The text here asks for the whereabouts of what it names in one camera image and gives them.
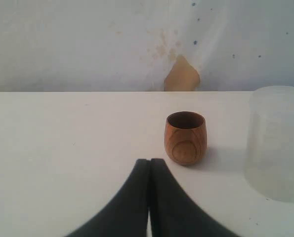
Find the brown wooden cup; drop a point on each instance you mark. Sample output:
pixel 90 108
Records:
pixel 185 137

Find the translucent white plastic cup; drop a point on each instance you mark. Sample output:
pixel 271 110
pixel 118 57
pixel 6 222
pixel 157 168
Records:
pixel 269 166

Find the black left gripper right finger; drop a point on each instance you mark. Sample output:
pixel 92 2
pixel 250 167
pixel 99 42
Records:
pixel 173 213

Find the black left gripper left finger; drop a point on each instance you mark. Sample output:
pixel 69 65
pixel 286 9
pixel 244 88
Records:
pixel 126 214

